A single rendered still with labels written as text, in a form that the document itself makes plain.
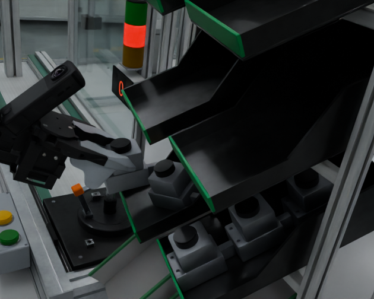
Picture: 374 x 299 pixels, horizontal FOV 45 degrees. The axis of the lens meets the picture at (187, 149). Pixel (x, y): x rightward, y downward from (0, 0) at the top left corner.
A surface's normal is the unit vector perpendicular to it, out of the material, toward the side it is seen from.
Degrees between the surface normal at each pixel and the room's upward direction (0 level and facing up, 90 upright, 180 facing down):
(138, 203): 25
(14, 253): 90
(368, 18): 90
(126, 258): 90
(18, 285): 0
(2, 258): 90
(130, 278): 45
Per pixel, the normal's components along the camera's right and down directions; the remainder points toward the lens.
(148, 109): -0.29, -0.77
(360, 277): 0.12, -0.87
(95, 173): 0.21, 0.44
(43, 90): -0.45, -0.63
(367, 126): -0.87, 0.14
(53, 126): 0.50, -0.82
